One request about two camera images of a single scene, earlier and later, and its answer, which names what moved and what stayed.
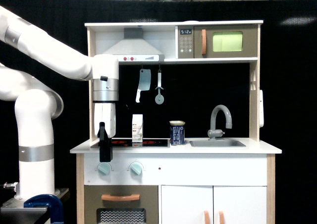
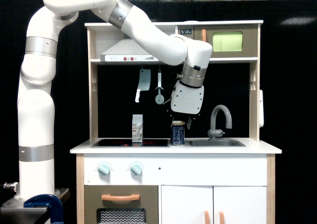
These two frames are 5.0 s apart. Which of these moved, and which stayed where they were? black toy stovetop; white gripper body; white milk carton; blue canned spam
Moved: white gripper body
Stayed: black toy stovetop; white milk carton; blue canned spam
